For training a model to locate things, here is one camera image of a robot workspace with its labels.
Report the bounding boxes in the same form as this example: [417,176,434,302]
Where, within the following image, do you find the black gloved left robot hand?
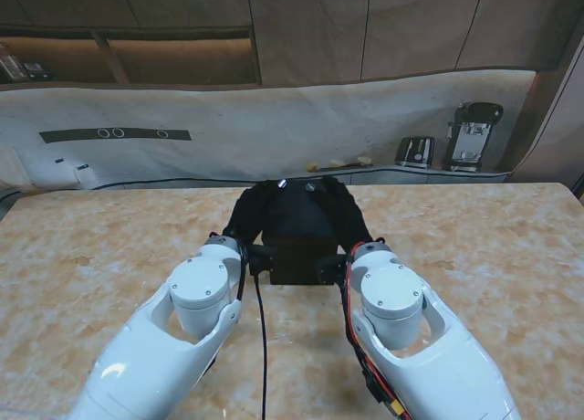
[222,178,288,247]

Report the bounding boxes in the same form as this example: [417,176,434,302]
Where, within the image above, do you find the yellow fruit pieces on board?
[305,156,374,173]

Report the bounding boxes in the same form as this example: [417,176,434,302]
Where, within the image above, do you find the black gift box lid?
[262,180,341,243]

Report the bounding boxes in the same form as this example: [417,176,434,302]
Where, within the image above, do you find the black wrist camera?
[248,244,276,276]
[317,253,350,287]

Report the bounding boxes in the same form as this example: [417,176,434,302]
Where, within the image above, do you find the black silver coffee machine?
[441,101,505,173]

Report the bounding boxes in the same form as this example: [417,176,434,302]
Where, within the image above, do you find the grey counter ledge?
[0,163,512,197]

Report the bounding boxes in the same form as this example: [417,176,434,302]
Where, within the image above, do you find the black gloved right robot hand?
[304,175,373,255]

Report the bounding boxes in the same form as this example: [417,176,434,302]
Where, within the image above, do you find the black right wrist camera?
[317,253,350,287]

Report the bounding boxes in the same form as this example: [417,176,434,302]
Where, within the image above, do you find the black device on shelf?
[21,61,52,80]

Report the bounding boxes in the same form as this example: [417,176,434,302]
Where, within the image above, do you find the black toaster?
[393,135,436,169]

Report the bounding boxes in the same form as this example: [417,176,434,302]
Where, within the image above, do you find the red black left arm cables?
[236,241,270,420]

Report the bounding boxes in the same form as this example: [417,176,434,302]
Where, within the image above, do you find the white protective cloth cover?
[0,68,537,193]

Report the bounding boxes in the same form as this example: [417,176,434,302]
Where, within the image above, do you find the black open gift box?
[266,236,339,286]

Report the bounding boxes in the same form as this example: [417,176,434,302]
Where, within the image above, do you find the wooden wall shelf niche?
[0,25,264,86]

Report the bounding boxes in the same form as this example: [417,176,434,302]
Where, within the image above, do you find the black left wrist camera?
[248,244,276,276]

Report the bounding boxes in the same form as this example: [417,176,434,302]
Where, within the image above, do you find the dark strip with white rings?
[38,127,193,144]

